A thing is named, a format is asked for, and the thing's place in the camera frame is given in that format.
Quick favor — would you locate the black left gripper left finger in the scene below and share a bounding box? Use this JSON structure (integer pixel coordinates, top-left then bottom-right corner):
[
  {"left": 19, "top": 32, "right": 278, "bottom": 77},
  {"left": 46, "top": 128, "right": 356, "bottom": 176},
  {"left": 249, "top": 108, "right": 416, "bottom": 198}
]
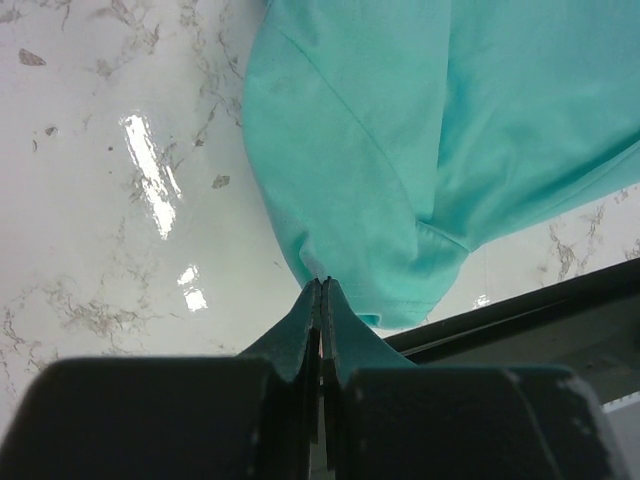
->
[{"left": 239, "top": 280, "right": 321, "bottom": 479}]

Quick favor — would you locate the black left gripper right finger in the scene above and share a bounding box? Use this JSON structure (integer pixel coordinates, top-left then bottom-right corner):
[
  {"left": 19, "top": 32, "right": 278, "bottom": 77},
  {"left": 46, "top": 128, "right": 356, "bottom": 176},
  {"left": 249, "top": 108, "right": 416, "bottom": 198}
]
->
[{"left": 320, "top": 277, "right": 416, "bottom": 479}]

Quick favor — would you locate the teal t shirt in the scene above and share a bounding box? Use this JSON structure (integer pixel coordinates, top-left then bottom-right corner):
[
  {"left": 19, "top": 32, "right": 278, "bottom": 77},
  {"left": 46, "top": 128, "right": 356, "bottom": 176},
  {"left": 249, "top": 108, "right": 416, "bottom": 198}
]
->
[{"left": 242, "top": 1, "right": 639, "bottom": 329}]

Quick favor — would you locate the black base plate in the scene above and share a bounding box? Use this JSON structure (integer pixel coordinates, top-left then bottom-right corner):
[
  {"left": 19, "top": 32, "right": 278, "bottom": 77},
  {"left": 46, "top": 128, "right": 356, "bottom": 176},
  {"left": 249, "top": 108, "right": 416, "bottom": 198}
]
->
[{"left": 384, "top": 259, "right": 639, "bottom": 364}]

